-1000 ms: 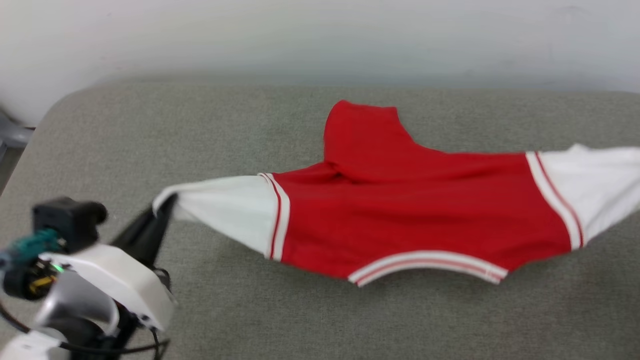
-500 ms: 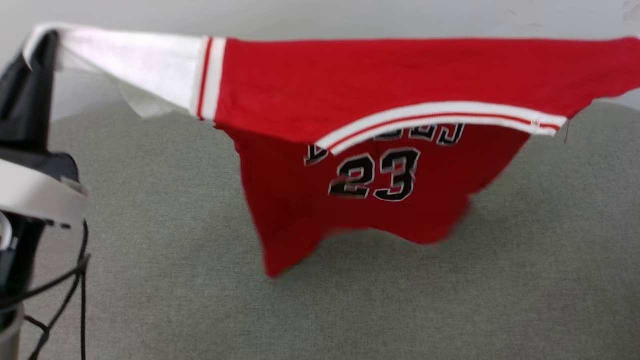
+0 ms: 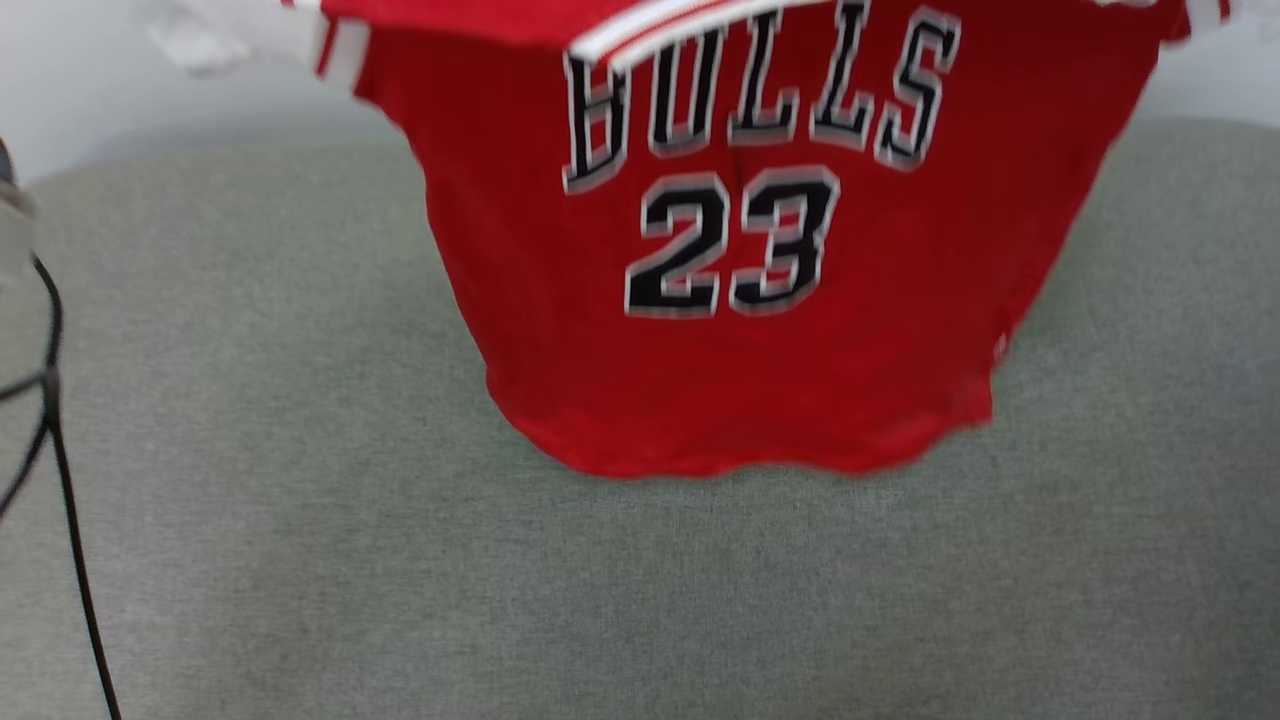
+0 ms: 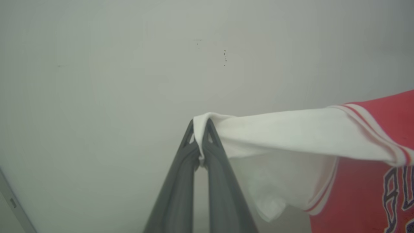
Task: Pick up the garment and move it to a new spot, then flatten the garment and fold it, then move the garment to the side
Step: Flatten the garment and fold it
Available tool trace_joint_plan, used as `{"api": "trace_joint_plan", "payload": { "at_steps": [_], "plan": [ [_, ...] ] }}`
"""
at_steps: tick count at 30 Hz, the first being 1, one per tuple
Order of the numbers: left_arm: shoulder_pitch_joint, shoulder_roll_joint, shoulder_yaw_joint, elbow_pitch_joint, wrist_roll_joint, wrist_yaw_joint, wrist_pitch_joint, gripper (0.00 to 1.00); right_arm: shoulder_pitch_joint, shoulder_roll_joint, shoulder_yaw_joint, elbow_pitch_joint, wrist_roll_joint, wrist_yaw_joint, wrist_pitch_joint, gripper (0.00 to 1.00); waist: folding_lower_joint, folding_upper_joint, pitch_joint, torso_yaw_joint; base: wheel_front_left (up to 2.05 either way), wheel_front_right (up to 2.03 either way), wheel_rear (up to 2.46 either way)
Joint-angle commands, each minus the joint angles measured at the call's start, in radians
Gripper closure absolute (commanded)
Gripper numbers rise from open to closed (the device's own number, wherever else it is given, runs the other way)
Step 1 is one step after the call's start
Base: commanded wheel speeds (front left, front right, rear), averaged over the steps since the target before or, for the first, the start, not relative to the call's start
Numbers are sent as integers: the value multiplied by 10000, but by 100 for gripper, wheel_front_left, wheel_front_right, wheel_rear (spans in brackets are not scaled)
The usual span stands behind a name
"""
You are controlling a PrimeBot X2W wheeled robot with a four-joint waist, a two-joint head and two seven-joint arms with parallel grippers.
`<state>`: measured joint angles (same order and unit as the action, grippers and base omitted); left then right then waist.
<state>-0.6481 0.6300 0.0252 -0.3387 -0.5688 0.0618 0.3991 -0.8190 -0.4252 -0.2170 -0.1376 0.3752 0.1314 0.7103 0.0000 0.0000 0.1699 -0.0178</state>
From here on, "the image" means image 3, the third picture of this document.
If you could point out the red Bulls 23 jersey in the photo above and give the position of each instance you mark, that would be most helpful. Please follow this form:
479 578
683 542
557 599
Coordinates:
800 380

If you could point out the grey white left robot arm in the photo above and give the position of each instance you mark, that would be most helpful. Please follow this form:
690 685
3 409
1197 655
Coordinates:
12 240

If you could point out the grey fabric sofa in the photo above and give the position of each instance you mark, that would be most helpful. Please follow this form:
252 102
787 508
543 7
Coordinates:
600 600

